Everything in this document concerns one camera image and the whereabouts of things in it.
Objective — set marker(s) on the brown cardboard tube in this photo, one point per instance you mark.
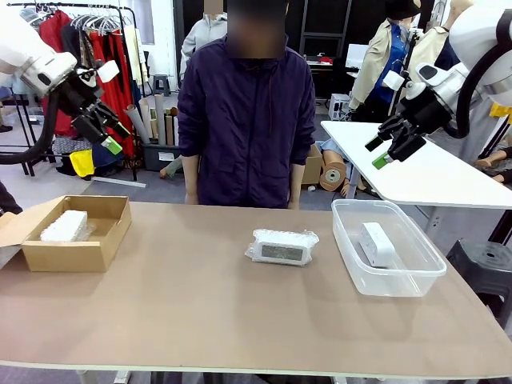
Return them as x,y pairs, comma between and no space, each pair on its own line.
171,128

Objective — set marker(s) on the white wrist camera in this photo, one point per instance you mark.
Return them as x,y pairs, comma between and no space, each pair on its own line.
394,80
109,72

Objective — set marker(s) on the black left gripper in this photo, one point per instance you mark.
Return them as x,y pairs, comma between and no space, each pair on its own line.
86,102

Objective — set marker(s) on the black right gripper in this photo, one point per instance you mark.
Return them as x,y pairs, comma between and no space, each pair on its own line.
424,114

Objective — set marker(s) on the brown paper spool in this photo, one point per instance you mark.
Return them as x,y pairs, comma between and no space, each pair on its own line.
332,176

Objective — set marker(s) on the yellow cloth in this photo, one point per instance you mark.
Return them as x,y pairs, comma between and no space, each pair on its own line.
82,164

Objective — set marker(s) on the open brown cardboard box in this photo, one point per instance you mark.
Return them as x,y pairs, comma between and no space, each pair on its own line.
68,256

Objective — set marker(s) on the clear plastic container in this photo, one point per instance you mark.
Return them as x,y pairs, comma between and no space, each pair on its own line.
394,285

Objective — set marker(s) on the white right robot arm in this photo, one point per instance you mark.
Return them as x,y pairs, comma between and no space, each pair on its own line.
480,32

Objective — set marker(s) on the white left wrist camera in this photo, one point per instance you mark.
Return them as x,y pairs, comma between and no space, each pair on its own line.
109,72

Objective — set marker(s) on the person in purple jacket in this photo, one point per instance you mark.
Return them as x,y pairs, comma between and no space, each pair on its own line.
244,120

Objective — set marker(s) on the person's right forearm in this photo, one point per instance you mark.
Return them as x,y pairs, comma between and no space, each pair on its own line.
191,172

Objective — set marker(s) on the white monitor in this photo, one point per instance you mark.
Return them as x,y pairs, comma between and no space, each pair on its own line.
356,56

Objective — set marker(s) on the black white patterned fabric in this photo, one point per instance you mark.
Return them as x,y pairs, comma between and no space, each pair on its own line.
64,146

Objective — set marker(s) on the mannequin in beige trench coat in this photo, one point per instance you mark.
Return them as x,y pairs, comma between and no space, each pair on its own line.
372,60

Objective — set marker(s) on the grey paper roll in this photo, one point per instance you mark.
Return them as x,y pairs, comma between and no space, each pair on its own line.
138,126

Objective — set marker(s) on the white computer case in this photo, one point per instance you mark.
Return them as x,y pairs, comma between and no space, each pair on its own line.
340,106

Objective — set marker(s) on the short red dress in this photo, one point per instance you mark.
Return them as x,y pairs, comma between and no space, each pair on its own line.
56,32

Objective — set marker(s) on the person's left hand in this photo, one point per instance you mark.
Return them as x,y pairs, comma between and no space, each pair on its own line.
294,202

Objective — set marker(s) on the loose mannequin limbs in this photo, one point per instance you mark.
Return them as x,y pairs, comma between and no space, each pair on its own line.
488,162

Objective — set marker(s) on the white side table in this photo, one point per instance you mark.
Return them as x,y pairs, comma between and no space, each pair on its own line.
440,180

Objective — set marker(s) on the black tripod stand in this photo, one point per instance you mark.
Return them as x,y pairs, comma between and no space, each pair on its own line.
412,52

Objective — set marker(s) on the bystander in grey hoodie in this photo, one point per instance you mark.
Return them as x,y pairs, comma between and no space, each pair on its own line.
200,36

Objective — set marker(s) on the person's left forearm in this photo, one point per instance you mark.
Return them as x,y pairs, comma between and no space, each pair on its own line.
298,178

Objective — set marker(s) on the black hanging garment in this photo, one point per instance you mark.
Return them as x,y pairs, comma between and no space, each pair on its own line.
72,44

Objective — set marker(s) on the black desk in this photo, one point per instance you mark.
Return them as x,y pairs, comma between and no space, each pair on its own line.
324,80

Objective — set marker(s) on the cream hanging garment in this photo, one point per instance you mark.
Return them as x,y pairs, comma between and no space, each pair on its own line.
134,52

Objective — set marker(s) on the small dark stool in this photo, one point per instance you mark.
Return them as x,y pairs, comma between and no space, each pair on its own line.
161,84

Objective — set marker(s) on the small red item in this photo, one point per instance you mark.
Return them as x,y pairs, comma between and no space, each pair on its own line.
326,60

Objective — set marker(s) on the black plastic stool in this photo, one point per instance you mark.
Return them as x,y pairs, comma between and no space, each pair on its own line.
480,264

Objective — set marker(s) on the long red dress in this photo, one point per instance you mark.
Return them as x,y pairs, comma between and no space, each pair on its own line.
120,100

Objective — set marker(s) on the white unwrapped digital clock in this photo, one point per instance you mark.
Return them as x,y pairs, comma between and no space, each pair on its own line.
378,244

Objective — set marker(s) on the dark grey storage bin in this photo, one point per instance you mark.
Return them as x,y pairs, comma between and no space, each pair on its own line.
156,158

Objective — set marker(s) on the brown cardboard floor box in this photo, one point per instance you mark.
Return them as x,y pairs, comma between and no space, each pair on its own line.
314,164

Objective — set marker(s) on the black clothes rack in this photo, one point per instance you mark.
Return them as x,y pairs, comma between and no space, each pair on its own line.
52,5

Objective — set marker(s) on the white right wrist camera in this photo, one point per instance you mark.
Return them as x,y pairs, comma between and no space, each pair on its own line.
394,80

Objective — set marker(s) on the black hat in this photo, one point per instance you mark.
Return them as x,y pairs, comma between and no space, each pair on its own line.
402,9

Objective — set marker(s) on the yellow fabric piece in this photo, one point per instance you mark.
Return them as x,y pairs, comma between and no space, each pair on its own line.
500,109

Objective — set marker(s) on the person's right hand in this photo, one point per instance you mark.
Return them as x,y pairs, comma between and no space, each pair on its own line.
192,197

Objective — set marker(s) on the grey cardboard tube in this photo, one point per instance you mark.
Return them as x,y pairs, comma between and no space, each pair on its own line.
160,116

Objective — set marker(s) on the bubble white clock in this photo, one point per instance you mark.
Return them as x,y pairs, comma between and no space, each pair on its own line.
64,226
280,240

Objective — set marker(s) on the cream cardboard tube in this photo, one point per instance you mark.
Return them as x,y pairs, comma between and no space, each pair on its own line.
146,116

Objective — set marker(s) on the grey fuzzy garment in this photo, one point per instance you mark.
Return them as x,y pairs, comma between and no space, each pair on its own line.
29,15

